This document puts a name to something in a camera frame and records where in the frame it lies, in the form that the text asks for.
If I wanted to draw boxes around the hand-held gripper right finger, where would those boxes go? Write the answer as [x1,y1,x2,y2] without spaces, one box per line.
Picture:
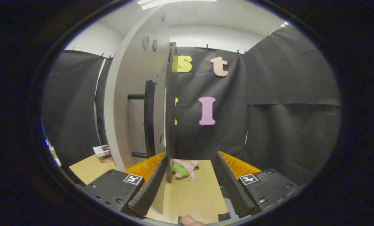
[214,151,301,219]

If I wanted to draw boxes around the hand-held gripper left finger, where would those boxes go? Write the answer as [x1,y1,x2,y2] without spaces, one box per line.
[76,152,169,219]

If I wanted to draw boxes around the light grey shoe cabinet door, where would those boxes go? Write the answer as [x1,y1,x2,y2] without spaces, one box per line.
[104,8,172,215]

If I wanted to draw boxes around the black door handle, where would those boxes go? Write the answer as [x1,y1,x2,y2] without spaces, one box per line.
[127,80,156,159]

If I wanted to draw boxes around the grey shoe cabinet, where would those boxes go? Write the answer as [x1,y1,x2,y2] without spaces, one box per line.
[165,42,178,183]

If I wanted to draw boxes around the pink and green plush toy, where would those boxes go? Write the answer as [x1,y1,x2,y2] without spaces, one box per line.
[170,159,200,181]

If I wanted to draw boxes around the white cardboard box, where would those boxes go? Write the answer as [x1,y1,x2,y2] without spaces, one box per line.
[93,145,111,157]

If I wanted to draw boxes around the black backdrop cloth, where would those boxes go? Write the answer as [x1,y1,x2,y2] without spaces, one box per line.
[42,25,341,186]

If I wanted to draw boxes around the white side table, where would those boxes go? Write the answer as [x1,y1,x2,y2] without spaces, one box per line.
[47,138,62,167]

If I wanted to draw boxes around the large ceiling light panel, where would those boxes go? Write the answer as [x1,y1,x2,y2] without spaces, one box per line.
[137,0,217,10]

